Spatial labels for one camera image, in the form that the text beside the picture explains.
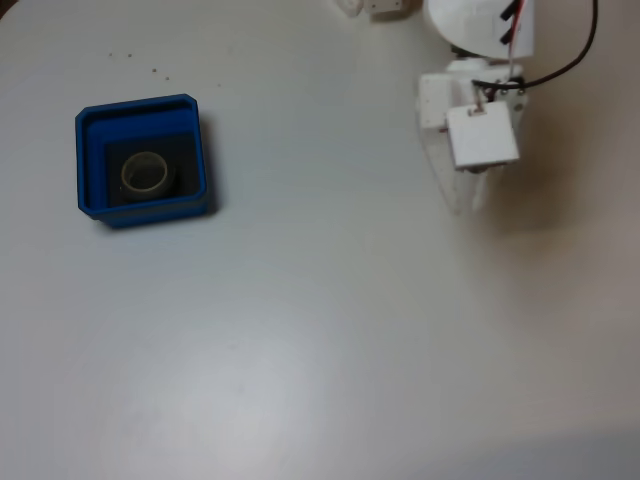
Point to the black tape roll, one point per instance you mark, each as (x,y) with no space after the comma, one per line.
(145,190)

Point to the blue plastic box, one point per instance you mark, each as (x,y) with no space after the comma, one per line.
(89,165)

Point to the white cube camera box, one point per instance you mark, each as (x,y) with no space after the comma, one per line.
(482,135)

